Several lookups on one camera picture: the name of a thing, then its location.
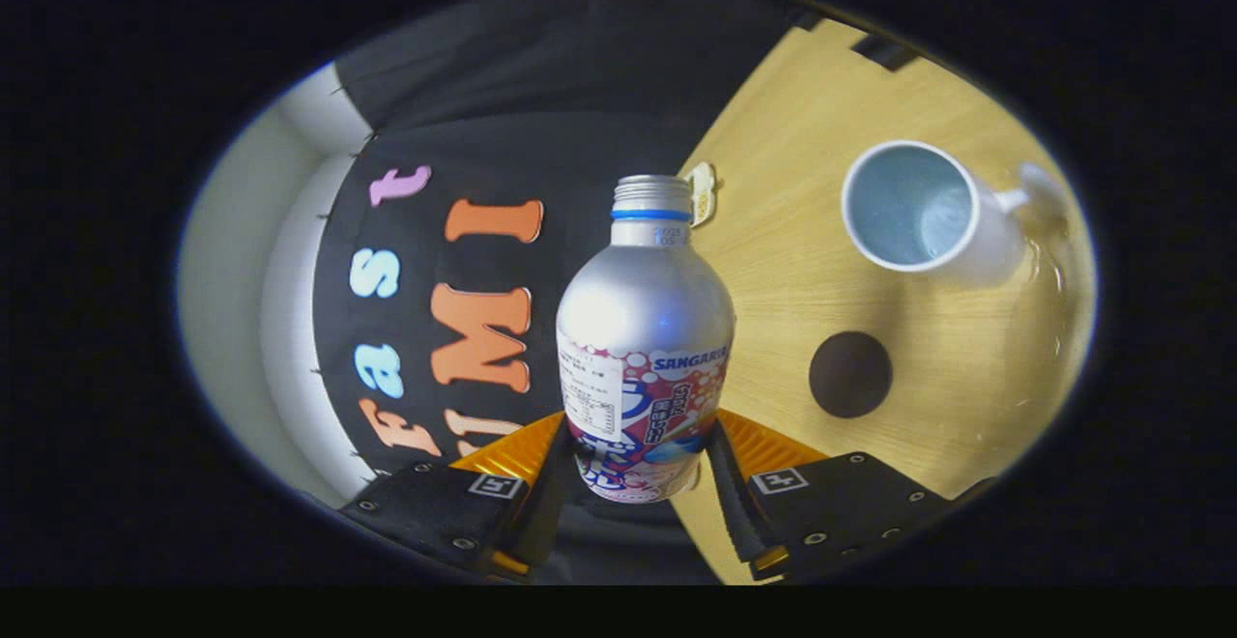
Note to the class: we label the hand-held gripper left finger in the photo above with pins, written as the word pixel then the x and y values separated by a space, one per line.
pixel 546 512

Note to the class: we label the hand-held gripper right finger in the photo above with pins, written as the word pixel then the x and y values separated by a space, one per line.
pixel 727 512

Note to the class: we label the dark brown round coaster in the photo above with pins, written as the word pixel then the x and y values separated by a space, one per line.
pixel 850 374

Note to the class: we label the silver juice bottle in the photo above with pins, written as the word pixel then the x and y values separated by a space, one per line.
pixel 643 309

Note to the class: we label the white cup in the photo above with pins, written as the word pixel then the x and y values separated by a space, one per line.
pixel 986 246

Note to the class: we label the wooden table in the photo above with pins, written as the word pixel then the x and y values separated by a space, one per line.
pixel 783 271

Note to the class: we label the small white compartment tray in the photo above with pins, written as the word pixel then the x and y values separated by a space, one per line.
pixel 705 195

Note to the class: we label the black backdrop cloth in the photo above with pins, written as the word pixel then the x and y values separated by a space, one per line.
pixel 541 97

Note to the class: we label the black table clamp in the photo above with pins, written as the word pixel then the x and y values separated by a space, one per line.
pixel 884 50

